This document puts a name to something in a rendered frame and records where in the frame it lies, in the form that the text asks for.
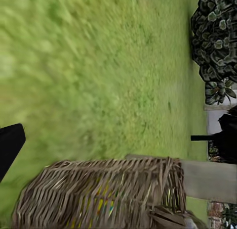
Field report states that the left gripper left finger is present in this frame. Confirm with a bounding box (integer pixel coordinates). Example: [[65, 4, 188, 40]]
[[0, 123, 26, 182]]

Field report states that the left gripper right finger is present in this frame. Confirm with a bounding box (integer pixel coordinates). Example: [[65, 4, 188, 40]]
[[221, 123, 237, 163]]

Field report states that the wicker basket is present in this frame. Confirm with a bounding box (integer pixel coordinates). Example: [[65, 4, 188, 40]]
[[12, 156, 208, 229]]

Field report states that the easter egg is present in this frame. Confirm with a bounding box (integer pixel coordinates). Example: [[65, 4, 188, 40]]
[[97, 199, 114, 214]]

